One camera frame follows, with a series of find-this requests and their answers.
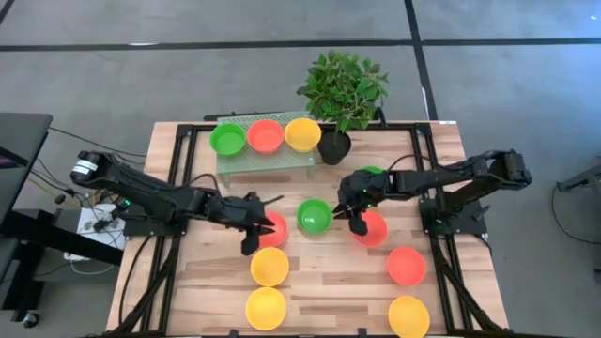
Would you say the white power strip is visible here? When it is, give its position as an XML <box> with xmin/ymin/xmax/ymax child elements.
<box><xmin>77</xmin><ymin>204</ymin><xmax>127</xmax><ymax>250</ymax></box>

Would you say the grey metal stand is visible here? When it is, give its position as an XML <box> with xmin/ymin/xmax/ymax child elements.
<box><xmin>556</xmin><ymin>157</ymin><xmax>601</xmax><ymax>193</ymax></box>

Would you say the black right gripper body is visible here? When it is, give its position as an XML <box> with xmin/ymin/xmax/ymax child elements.
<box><xmin>336</xmin><ymin>168</ymin><xmax>391</xmax><ymax>237</ymax></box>

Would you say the green plant in black pot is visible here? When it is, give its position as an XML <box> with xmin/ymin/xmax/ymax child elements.
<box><xmin>296</xmin><ymin>50</ymin><xmax>391</xmax><ymax>166</ymax></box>

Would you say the black aluminium table frame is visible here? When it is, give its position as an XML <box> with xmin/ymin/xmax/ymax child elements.
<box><xmin>112</xmin><ymin>122</ymin><xmax>506</xmax><ymax>338</ymax></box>

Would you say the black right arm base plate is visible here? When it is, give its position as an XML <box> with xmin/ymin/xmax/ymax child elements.
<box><xmin>420</xmin><ymin>196</ymin><xmax>488</xmax><ymax>236</ymax></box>

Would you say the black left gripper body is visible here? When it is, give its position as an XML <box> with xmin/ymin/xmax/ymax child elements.
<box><xmin>213</xmin><ymin>190</ymin><xmax>265</xmax><ymax>257</ymax></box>

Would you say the red plastic mini bowl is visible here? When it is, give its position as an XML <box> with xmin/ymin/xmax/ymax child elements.
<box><xmin>246</xmin><ymin>118</ymin><xmax>285</xmax><ymax>155</ymax></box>
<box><xmin>257</xmin><ymin>209</ymin><xmax>289</xmax><ymax>249</ymax></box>
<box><xmin>351</xmin><ymin>209</ymin><xmax>390</xmax><ymax>249</ymax></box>
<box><xmin>386</xmin><ymin>246</ymin><xmax>427</xmax><ymax>287</ymax></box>

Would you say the yellow plastic mini bowl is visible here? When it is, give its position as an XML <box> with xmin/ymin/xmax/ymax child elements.
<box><xmin>387</xmin><ymin>295</ymin><xmax>431</xmax><ymax>338</ymax></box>
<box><xmin>244</xmin><ymin>286</ymin><xmax>287</xmax><ymax>331</ymax></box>
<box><xmin>249</xmin><ymin>246</ymin><xmax>290</xmax><ymax>287</ymax></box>
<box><xmin>284</xmin><ymin>116</ymin><xmax>323</xmax><ymax>153</ymax></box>

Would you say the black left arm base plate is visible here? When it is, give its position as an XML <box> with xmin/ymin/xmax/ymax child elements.
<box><xmin>122</xmin><ymin>206</ymin><xmax>189</xmax><ymax>238</ymax></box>

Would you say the white floor cable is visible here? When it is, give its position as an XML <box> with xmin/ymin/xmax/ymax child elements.
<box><xmin>63</xmin><ymin>252</ymin><xmax>116</xmax><ymax>277</ymax></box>

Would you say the curved black floor cable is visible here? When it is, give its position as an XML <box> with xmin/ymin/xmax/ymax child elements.
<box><xmin>550</xmin><ymin>185</ymin><xmax>601</xmax><ymax>246</ymax></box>

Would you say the black desk leg frame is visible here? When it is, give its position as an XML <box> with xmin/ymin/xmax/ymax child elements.
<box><xmin>0</xmin><ymin>208</ymin><xmax>124</xmax><ymax>325</ymax></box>

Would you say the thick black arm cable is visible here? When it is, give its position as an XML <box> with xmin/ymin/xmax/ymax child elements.
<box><xmin>117</xmin><ymin>234</ymin><xmax>154</xmax><ymax>328</ymax></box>

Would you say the green perforated metal rack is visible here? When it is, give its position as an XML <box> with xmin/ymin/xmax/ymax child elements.
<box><xmin>214</xmin><ymin>110</ymin><xmax>316</xmax><ymax>188</ymax></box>

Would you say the thin black floor cable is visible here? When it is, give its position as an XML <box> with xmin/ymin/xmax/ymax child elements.
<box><xmin>49</xmin><ymin>126</ymin><xmax>147</xmax><ymax>158</ymax></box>

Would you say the black desk top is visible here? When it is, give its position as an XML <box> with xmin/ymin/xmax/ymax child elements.
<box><xmin>0</xmin><ymin>112</ymin><xmax>54</xmax><ymax>226</ymax></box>

